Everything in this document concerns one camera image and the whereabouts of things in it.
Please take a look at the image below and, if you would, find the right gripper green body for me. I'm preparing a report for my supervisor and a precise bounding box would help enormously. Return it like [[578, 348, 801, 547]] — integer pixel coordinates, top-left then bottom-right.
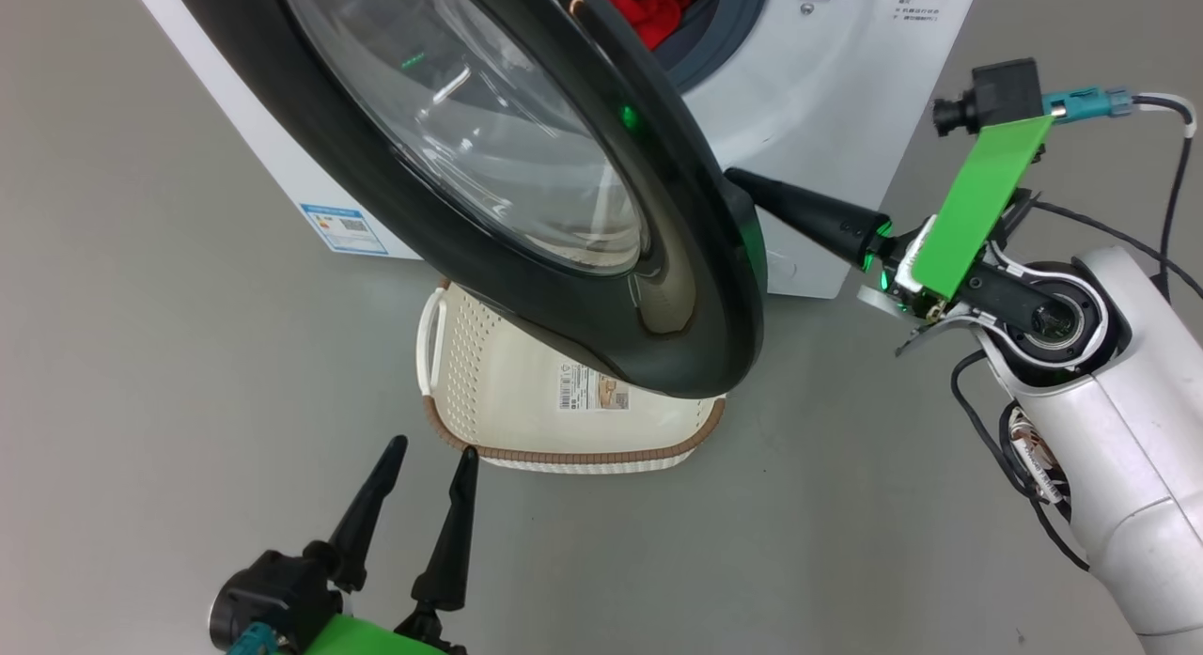
[[858, 116, 1054, 357]]

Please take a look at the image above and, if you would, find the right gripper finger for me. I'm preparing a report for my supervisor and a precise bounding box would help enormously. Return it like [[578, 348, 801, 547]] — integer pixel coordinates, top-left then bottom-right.
[[726, 167, 892, 269]]

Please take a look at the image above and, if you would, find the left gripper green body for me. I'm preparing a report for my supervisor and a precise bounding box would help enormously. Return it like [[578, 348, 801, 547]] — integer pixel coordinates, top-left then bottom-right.
[[301, 606, 468, 655]]

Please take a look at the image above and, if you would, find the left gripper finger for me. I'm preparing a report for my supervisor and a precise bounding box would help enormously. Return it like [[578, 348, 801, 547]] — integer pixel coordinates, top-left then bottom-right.
[[303, 435, 409, 594], [412, 447, 480, 612]]

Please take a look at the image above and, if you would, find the black round glass washer door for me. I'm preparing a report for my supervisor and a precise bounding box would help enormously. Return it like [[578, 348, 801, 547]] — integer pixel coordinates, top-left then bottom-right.
[[169, 0, 768, 399]]

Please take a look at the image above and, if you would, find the red garment with white bands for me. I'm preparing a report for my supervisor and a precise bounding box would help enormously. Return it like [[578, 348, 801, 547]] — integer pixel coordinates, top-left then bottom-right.
[[601, 0, 702, 51]]

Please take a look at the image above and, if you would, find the white front-load washing machine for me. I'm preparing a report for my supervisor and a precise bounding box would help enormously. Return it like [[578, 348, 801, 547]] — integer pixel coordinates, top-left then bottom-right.
[[127, 0, 983, 301]]

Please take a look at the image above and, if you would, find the cream perforated laundry basket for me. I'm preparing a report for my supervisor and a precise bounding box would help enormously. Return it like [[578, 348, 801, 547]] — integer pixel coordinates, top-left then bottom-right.
[[416, 279, 726, 476]]

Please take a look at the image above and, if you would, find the basket barcode label sticker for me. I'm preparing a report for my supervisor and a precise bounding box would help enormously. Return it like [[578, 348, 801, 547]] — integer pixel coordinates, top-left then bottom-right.
[[558, 364, 630, 413]]

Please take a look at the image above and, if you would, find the grey rubber door gasket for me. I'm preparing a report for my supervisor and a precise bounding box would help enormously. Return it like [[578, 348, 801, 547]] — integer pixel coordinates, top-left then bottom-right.
[[653, 0, 773, 94]]

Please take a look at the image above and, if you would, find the blue energy label sticker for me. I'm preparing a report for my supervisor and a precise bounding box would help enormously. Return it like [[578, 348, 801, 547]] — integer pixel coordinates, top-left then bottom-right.
[[301, 202, 389, 257]]

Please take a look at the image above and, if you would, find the teal left camera connector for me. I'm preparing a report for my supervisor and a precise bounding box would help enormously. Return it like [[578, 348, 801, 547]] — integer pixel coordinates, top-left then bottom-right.
[[226, 622, 288, 655]]

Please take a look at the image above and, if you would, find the teal camera connector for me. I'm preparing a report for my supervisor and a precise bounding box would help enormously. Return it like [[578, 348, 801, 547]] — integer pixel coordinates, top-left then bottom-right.
[[1041, 88, 1135, 122], [226, 622, 288, 655]]

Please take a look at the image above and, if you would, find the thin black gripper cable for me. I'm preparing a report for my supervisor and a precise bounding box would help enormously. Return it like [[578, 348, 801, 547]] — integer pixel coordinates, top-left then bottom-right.
[[1020, 199, 1203, 301]]

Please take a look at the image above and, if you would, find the teal right camera connector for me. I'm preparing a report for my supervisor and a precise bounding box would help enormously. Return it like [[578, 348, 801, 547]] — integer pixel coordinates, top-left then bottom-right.
[[1041, 88, 1135, 122]]

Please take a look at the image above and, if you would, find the black camera cable white sleeve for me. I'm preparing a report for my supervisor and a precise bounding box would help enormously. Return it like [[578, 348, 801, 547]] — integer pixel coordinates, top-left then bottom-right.
[[1128, 91, 1200, 304]]

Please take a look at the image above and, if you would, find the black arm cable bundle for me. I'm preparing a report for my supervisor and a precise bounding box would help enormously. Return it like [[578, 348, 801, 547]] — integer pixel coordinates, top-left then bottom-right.
[[949, 350, 1091, 571]]

